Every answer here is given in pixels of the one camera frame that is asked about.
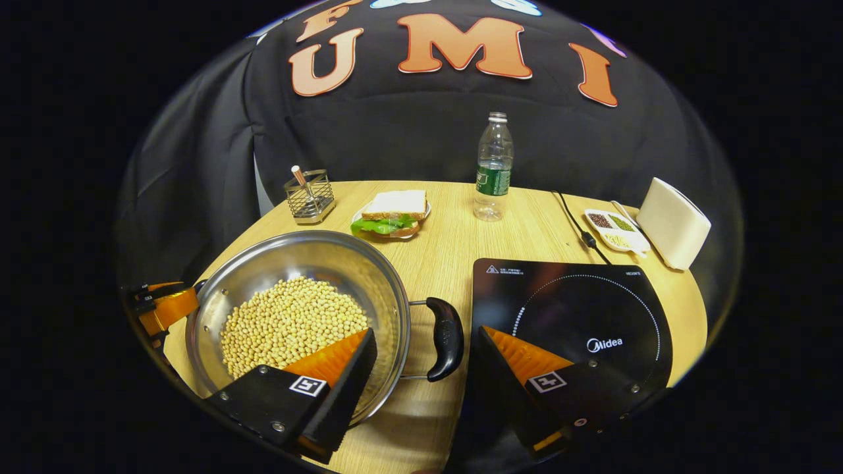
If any pile of soybeans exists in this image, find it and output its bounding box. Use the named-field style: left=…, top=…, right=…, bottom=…
left=219, top=276, right=369, bottom=379

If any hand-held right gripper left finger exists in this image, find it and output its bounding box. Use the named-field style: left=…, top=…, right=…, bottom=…
left=204, top=327, right=379, bottom=465

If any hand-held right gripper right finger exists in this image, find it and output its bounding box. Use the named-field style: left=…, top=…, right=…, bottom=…
left=476, top=325, right=666, bottom=461

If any white toaster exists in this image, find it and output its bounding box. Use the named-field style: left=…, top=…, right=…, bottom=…
left=636, top=176, right=712, bottom=271

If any black induction cooktop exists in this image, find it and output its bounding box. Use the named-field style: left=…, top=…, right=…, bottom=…
left=471, top=258, right=674, bottom=422

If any sandwich with lettuce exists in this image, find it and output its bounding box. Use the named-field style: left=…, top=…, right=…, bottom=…
left=350, top=190, right=429, bottom=238

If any wire mesh utensil holder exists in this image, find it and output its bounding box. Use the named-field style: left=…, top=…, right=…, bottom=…
left=284, top=169, right=337, bottom=225

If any clear plastic water bottle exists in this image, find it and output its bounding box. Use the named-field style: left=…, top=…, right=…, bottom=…
left=473, top=112, right=514, bottom=223

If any steel pot with black handles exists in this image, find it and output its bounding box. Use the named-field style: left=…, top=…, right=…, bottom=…
left=186, top=230, right=465, bottom=427

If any black power cable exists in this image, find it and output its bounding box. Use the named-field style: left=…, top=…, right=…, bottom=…
left=552, top=190, right=613, bottom=265

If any white divided seasoning dish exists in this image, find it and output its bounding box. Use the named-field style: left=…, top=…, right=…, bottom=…
left=584, top=208, right=651, bottom=255

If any brown-handled utensil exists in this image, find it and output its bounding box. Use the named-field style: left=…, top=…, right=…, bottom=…
left=291, top=165, right=315, bottom=201

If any black backdrop cloth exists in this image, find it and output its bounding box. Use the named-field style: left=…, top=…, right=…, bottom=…
left=115, top=0, right=745, bottom=310

